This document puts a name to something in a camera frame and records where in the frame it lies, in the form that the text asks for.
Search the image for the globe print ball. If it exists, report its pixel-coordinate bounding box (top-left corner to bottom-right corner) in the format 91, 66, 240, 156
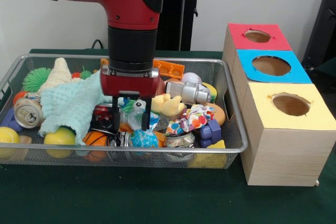
129, 129, 159, 154

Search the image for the polka dot crumpled wrapper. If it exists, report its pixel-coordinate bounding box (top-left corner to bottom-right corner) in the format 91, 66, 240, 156
164, 104, 216, 135

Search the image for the crushed silver drink can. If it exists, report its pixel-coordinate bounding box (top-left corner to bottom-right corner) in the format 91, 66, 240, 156
13, 97, 44, 130

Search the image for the yellow ball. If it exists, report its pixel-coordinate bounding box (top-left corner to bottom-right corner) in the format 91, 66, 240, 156
0, 126, 20, 159
44, 126, 77, 158

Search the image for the black chair back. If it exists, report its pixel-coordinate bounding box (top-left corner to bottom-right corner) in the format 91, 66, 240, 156
301, 0, 336, 70

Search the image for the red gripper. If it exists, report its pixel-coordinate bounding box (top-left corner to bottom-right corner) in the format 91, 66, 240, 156
99, 73, 163, 133

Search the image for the wooden three-hole box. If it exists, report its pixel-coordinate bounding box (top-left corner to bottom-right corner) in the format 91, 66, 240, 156
222, 23, 336, 187

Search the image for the silver mesh bin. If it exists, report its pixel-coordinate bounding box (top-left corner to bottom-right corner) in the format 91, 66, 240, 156
0, 53, 249, 169

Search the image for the dark green tablecloth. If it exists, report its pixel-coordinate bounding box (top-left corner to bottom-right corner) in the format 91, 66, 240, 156
0, 48, 336, 224

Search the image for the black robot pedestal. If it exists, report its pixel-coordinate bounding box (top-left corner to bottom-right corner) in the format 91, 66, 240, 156
156, 0, 212, 51

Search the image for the clear blue-print plastic packet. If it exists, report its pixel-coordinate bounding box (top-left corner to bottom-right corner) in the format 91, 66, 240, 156
122, 111, 160, 132

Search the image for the orange plastic tray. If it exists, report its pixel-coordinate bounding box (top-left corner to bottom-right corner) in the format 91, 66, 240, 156
153, 59, 185, 79

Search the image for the mint muslin cloth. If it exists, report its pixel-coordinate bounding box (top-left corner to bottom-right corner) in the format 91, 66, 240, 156
38, 71, 113, 146

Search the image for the yellow plush duck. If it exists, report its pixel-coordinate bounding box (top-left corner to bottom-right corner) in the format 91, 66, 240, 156
151, 93, 187, 116

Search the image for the black cable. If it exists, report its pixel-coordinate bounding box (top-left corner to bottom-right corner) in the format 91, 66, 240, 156
91, 39, 108, 49

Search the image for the purple toy block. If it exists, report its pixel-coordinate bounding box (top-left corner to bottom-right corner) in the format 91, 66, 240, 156
194, 119, 223, 147

